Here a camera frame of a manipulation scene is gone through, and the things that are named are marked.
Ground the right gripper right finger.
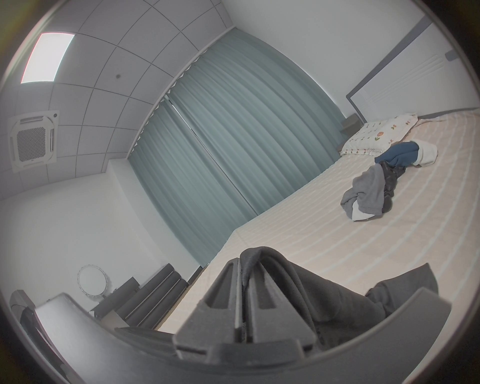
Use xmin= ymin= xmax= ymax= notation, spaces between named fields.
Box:
xmin=245 ymin=267 xmax=316 ymax=345

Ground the black chest of drawers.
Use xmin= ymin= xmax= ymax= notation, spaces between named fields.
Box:
xmin=116 ymin=263 xmax=189 ymax=331

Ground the pile of clothes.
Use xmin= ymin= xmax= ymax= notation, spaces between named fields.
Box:
xmin=340 ymin=140 xmax=439 ymax=223

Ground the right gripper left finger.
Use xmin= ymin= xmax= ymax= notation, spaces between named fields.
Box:
xmin=173 ymin=258 xmax=243 ymax=350

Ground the black T-shirt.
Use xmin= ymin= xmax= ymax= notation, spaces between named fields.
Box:
xmin=240 ymin=246 xmax=440 ymax=352

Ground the blue-green curtain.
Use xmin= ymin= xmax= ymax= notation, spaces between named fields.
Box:
xmin=127 ymin=98 xmax=260 ymax=268
xmin=166 ymin=28 xmax=346 ymax=219

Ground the square ceiling light panel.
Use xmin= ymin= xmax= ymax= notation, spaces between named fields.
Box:
xmin=20 ymin=32 xmax=75 ymax=84

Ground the bed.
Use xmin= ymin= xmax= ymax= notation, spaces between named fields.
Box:
xmin=155 ymin=11 xmax=480 ymax=379

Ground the round white mirror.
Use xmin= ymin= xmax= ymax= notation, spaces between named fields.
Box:
xmin=77 ymin=264 xmax=110 ymax=299

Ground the grey bedside table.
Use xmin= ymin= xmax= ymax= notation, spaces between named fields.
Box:
xmin=340 ymin=114 xmax=363 ymax=135

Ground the white ceiling air conditioner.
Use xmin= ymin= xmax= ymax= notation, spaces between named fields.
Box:
xmin=7 ymin=109 xmax=61 ymax=173

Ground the black dressing table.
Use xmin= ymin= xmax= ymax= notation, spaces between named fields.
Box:
xmin=90 ymin=277 xmax=140 ymax=320

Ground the white printed pillow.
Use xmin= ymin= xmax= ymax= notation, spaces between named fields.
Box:
xmin=339 ymin=113 xmax=419 ymax=156

